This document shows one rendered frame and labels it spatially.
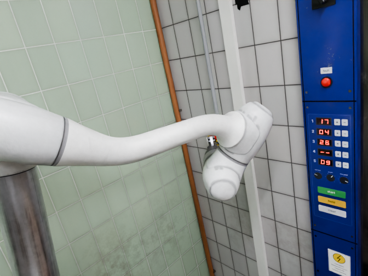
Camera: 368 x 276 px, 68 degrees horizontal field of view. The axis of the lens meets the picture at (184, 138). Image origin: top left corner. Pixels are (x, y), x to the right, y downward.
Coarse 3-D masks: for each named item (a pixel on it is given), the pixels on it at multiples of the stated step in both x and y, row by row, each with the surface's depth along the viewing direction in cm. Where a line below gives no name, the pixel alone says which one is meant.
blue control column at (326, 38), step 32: (352, 0) 70; (320, 32) 78; (352, 32) 73; (320, 64) 81; (352, 64) 76; (320, 96) 85; (352, 96) 78; (352, 128) 81; (352, 160) 85; (320, 224) 101; (320, 256) 106; (352, 256) 97
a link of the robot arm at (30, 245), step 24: (0, 168) 58; (24, 168) 61; (0, 192) 60; (24, 192) 62; (0, 216) 62; (24, 216) 62; (24, 240) 63; (48, 240) 68; (24, 264) 64; (48, 264) 68
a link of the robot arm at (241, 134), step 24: (72, 120) 54; (192, 120) 66; (216, 120) 68; (240, 120) 71; (264, 120) 72; (72, 144) 51; (96, 144) 55; (120, 144) 59; (144, 144) 61; (168, 144) 63; (240, 144) 72
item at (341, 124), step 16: (320, 128) 88; (336, 128) 85; (320, 144) 90; (336, 144) 86; (320, 160) 92; (336, 160) 88; (320, 176) 94; (336, 176) 90; (320, 192) 96; (336, 192) 92; (352, 192) 88; (320, 208) 99; (336, 208) 94; (352, 208) 90; (352, 224) 92
